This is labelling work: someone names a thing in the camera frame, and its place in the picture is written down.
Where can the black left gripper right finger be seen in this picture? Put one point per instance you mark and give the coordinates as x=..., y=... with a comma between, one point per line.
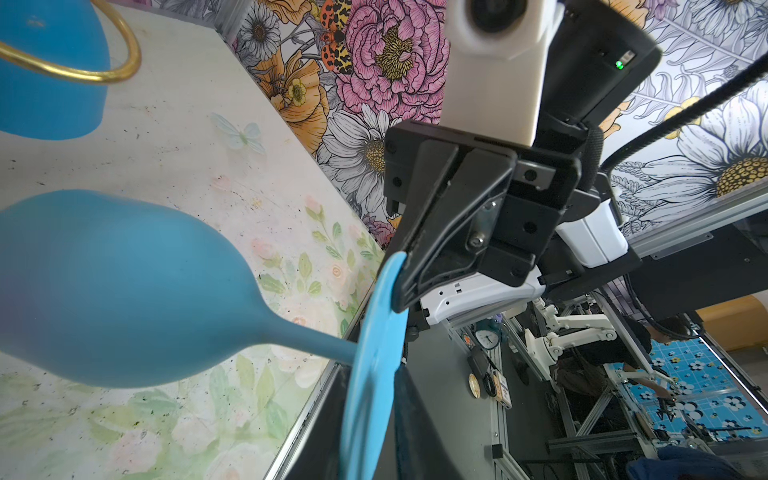
x=419, y=451

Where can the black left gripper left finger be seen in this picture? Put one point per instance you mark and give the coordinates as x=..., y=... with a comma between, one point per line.
x=317, y=455

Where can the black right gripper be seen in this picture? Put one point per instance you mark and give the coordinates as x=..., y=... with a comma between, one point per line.
x=470, y=204

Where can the light blue wine glass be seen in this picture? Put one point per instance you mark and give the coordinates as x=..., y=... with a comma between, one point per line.
x=119, y=293

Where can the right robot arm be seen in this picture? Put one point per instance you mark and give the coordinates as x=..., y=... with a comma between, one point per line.
x=596, y=59

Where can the gold wine glass rack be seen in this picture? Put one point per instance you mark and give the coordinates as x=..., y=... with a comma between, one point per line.
x=66, y=40

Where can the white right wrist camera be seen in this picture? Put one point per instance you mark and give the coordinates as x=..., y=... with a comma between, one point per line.
x=495, y=73

